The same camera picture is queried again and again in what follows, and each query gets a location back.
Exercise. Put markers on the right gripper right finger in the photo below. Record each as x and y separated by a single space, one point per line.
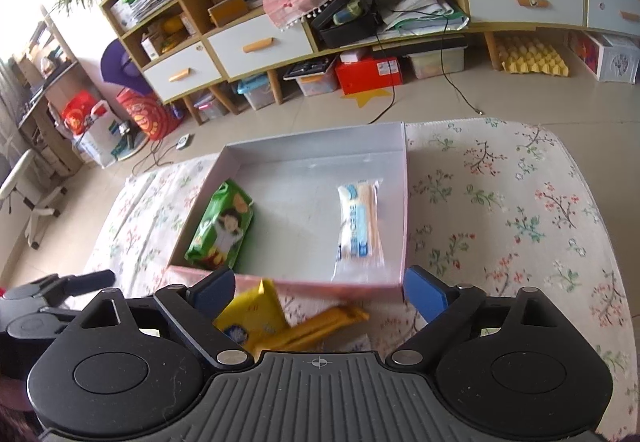
447 311

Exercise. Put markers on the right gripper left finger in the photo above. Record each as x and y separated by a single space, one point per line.
191 312

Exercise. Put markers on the yellow cracker packet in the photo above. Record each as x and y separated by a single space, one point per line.
253 316

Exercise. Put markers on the green snack packet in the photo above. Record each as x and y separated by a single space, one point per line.
218 239

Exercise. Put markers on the white blue bread packet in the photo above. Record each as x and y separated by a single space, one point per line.
359 252

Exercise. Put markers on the gold foil snack bar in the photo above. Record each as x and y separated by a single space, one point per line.
310 333

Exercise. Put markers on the floral tablecloth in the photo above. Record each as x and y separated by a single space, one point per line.
494 203

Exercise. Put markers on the pink cardboard box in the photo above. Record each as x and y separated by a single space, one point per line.
293 237

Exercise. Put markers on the red lantern bag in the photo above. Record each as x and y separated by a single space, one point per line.
154 119

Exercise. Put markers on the red shoe box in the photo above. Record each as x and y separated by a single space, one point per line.
369 74

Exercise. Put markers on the purple hat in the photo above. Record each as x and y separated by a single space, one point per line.
117 68

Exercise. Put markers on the wooden tv cabinet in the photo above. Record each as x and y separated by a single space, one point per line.
183 46

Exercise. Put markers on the yellow egg tray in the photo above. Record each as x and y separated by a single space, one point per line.
523 54

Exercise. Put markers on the white decorated box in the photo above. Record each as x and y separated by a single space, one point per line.
610 58

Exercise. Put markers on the black storage basket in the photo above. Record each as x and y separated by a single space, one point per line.
344 22

